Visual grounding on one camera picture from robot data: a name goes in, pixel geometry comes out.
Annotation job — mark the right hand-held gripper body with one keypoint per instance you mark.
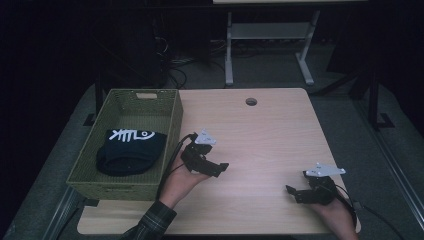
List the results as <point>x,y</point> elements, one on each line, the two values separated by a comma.
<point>321,191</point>

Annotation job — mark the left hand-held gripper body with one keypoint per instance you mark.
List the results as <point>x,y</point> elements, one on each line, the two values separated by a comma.
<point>196,160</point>

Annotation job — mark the dark blue printed shirt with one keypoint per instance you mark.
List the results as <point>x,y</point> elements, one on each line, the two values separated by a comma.
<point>130,156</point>

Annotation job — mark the green woven basket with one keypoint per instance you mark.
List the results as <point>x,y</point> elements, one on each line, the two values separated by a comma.
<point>100,133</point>

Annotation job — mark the person's right hand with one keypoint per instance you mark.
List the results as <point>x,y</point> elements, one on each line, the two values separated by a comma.
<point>336,220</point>

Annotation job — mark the person's left hand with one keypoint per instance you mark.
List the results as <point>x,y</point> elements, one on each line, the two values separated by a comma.
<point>178,186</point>

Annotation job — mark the black metal stand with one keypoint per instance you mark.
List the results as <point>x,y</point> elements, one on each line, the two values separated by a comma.
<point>98,96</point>
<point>373,100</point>

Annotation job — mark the dark equipment case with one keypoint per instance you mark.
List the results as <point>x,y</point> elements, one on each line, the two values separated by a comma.
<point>143,56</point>

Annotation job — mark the metal floor rail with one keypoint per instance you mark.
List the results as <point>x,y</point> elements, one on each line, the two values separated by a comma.
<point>396,173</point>
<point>63,210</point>

